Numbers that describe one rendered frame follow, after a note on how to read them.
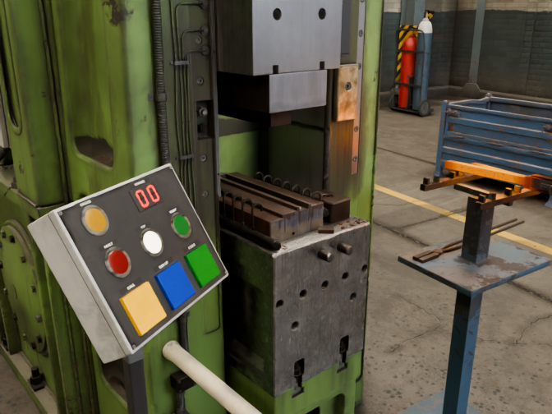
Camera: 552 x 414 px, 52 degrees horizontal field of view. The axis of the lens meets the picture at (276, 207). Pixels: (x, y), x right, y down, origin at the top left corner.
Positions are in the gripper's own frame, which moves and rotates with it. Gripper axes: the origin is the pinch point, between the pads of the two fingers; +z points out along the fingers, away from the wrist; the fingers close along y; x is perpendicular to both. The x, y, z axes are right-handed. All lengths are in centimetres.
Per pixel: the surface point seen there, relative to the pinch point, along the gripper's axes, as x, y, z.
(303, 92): 27, -61, 32
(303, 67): 33, -61, 32
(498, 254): -30.0, 8.9, 18.4
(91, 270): 4, -126, 1
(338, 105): 19, -37, 48
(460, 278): -30.3, -16.1, 12.5
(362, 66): 30, -25, 51
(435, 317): -103, 62, 88
